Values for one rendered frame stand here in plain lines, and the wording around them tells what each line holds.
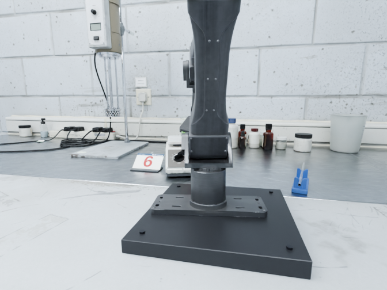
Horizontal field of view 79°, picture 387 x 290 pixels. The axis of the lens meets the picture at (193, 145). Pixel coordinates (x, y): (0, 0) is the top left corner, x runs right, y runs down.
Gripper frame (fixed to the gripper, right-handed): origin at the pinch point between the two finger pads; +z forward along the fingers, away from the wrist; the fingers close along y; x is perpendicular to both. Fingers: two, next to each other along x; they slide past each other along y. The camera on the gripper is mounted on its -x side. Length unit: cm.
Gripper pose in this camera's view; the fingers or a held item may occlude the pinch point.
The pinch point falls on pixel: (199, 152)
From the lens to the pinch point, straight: 67.6
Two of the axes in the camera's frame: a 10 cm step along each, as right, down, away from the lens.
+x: -3.8, 5.9, -7.1
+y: -9.2, -2.8, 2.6
